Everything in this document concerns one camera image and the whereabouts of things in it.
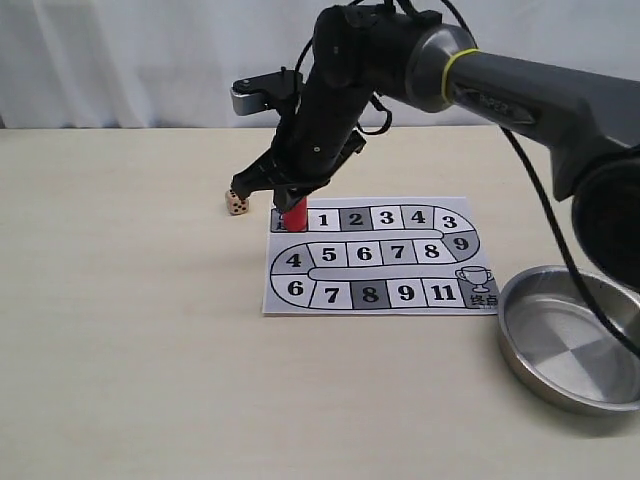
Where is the red cylinder game piece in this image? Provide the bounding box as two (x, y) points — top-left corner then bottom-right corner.
(282, 197), (308, 233)

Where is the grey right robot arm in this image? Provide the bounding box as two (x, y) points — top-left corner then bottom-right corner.
(231, 1), (639, 289)

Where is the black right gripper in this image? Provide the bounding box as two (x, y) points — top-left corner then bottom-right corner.
(230, 5), (440, 211)

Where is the wooden die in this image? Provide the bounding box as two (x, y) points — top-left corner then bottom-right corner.
(225, 190), (249, 216)

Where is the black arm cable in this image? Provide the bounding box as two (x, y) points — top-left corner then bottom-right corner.
(344, 0), (640, 361)

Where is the white curtain backdrop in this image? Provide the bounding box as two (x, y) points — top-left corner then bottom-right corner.
(1, 1), (639, 128)

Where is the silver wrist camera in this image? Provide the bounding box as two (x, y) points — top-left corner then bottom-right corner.
(230, 67), (303, 116)

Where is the paper number game board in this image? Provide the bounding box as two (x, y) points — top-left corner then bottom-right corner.
(263, 197), (499, 315)

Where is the round steel pan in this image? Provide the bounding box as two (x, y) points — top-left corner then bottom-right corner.
(498, 265), (639, 416)

